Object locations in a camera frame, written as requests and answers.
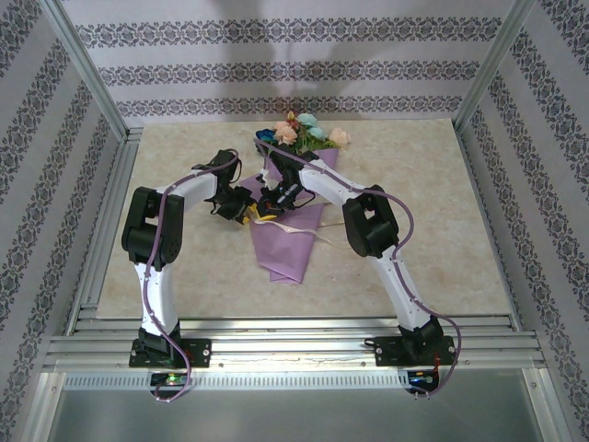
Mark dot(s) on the cream ribbon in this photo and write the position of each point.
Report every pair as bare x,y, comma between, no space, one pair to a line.
287,229

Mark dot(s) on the pink and purple wrapping paper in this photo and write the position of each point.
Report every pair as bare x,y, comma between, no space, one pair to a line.
285,258

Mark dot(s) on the artificial flower bunch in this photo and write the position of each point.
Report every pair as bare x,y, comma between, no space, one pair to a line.
287,131

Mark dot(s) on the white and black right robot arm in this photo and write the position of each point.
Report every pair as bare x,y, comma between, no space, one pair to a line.
405,290

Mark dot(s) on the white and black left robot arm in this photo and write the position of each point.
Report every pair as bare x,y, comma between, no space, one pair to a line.
156,294

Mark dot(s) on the controller board with LED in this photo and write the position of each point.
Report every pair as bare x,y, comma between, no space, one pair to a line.
421,380
170,380

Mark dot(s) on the grey metal panel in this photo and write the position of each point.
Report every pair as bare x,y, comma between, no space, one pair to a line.
294,414

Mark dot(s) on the aluminium side rail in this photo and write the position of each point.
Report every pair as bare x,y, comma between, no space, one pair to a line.
108,207
478,184

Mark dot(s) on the aluminium frame cross rail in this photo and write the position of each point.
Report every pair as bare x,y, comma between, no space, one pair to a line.
294,343

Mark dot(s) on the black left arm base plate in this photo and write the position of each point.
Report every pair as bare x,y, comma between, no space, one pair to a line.
200,352

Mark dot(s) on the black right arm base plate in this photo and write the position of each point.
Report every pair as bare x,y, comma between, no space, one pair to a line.
389,352

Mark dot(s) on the aluminium frame post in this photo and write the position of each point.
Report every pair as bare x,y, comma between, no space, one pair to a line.
88,69
493,69

